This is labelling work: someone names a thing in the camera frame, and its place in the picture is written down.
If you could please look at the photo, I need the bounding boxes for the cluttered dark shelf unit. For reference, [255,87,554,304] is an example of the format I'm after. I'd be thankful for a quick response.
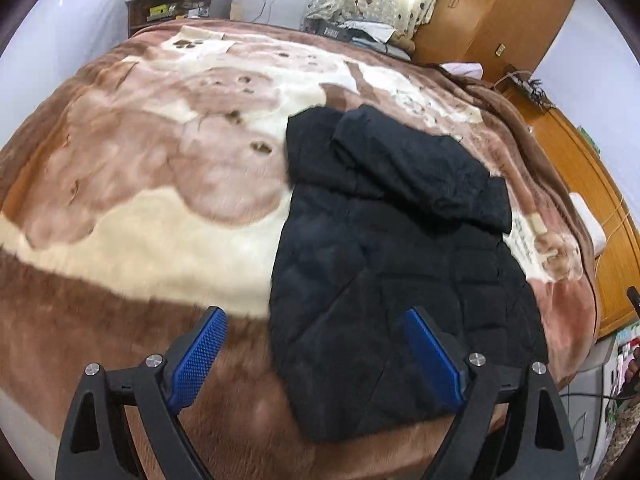
[125,0,238,36]

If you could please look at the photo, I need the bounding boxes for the wooden wardrobe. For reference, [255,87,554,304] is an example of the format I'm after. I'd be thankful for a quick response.
[412,0,581,81]

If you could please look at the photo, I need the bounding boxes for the pink pillow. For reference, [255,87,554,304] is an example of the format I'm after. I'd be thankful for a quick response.
[442,61,486,81]

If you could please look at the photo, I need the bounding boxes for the brown printed fleece blanket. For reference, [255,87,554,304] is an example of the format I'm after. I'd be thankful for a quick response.
[0,17,601,480]

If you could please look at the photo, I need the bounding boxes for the white pillow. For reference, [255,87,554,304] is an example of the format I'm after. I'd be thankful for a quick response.
[570,192,608,256]

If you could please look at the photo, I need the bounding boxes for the power strip with plugs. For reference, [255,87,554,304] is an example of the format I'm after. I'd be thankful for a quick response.
[495,65,551,108]

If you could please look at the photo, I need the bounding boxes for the black printed box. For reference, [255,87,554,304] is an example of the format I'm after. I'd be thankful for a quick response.
[302,17,353,41]

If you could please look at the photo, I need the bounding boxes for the wooden headboard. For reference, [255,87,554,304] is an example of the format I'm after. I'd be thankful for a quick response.
[500,77,640,341]

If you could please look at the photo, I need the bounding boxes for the black quilted puffer jacket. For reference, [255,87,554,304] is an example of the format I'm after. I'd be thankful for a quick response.
[267,104,550,445]

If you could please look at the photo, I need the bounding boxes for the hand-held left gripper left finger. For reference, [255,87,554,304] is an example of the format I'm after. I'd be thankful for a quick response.
[54,306,228,480]

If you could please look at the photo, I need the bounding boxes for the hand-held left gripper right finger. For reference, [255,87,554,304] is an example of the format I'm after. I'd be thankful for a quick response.
[404,308,581,480]

